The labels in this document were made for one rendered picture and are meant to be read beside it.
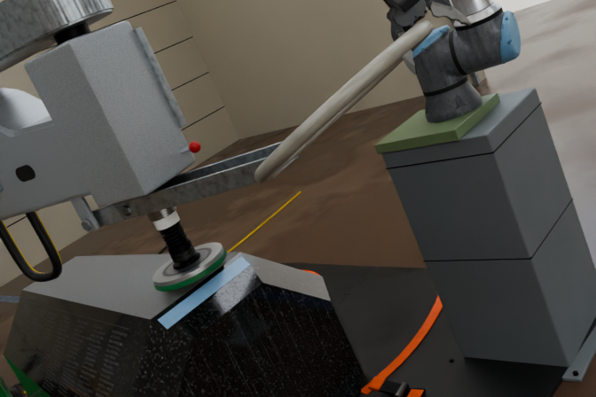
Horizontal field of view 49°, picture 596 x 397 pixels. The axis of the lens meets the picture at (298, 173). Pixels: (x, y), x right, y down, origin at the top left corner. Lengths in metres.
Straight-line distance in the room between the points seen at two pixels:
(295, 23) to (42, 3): 6.05
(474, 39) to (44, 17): 1.21
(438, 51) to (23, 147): 1.26
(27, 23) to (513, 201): 1.44
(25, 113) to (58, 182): 0.26
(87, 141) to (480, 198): 1.17
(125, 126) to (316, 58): 6.00
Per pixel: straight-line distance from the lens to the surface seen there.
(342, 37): 7.28
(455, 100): 2.16
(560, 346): 2.33
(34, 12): 1.72
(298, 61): 7.77
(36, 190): 2.01
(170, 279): 1.81
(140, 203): 1.79
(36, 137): 1.90
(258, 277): 1.89
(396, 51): 1.20
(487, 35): 2.08
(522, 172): 2.16
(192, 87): 8.69
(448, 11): 1.42
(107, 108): 1.67
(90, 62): 1.68
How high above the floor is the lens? 1.43
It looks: 14 degrees down
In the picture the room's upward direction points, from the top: 24 degrees counter-clockwise
